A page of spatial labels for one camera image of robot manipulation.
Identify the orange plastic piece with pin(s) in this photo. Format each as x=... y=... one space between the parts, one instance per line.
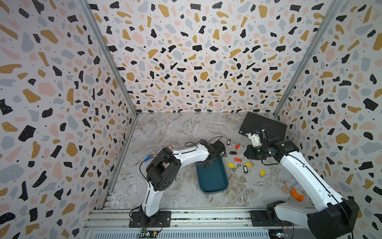
x=296 y=195

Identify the black hard case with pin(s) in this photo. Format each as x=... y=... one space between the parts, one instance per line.
x=256 y=123

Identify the light blue tag key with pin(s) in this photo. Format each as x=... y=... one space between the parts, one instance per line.
x=147 y=158

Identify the teal plastic storage box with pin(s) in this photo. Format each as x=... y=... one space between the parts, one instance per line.
x=213 y=178

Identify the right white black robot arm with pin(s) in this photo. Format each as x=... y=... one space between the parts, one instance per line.
x=333 y=215

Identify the small wooden number block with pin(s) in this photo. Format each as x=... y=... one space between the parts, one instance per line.
x=286 y=189

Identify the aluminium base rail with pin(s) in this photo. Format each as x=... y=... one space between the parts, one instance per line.
x=207 y=223

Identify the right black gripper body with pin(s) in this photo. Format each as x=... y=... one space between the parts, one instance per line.
x=256 y=153

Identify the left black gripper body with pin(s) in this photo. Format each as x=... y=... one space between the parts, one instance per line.
x=207 y=164

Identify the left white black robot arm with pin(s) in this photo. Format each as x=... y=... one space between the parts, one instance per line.
x=160 y=175

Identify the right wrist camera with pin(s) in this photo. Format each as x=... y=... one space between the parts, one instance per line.
x=259 y=138

